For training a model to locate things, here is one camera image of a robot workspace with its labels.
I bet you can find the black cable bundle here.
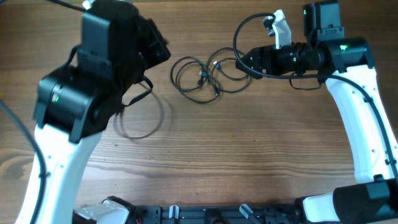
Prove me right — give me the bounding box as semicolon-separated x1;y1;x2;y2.
170;47;253;105

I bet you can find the black separated cable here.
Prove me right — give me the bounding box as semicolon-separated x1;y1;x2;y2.
112;90;177;141

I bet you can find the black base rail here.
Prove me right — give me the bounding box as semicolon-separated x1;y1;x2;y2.
133;203;301;224

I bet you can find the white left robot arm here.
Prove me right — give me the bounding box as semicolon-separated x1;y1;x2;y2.
17;1;170;223

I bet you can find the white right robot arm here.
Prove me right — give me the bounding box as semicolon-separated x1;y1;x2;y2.
236;1;397;223

